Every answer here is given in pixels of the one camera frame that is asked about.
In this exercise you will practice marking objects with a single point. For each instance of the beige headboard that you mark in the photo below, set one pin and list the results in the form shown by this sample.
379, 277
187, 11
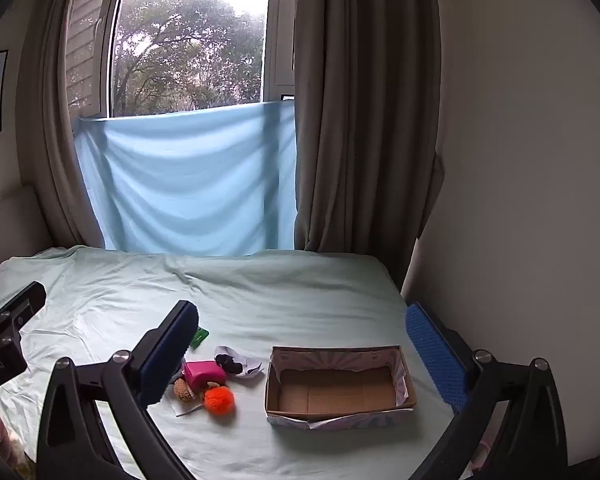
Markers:
10, 220

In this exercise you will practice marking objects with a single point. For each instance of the pink soft block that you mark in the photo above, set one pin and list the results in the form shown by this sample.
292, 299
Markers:
205, 374

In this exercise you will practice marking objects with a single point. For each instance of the light blue hanging cloth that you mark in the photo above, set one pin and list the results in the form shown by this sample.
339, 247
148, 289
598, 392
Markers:
185, 185

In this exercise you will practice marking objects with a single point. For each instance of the brown plush toy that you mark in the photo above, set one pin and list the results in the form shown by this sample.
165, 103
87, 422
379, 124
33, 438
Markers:
183, 390

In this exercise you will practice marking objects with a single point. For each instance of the brown curtain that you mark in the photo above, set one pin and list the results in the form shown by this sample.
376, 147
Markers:
50, 110
365, 110

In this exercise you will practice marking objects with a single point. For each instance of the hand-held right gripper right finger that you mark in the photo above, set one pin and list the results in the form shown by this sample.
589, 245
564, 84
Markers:
435, 355

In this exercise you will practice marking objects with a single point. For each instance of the window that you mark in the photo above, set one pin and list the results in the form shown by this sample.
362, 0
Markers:
190, 45

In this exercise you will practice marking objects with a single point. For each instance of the patterned cardboard box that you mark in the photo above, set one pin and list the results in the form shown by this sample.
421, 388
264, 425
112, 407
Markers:
330, 390

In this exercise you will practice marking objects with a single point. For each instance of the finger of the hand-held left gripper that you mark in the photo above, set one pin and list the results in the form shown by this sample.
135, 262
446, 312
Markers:
15, 310

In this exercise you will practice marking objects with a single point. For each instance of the black soft item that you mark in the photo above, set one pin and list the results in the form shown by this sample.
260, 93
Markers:
228, 362

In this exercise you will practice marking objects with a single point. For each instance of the grey cloth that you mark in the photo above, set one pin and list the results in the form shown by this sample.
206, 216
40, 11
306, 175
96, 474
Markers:
252, 365

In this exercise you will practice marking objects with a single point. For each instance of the green small item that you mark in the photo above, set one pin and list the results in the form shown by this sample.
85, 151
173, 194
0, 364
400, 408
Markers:
200, 337

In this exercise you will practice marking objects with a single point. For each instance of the white tissue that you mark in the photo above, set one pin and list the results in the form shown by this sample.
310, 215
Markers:
190, 410

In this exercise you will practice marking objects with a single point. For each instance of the orange pompom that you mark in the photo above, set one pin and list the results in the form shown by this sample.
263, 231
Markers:
219, 400

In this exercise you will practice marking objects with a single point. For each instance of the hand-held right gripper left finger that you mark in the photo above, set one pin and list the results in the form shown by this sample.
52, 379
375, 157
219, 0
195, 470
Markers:
166, 355

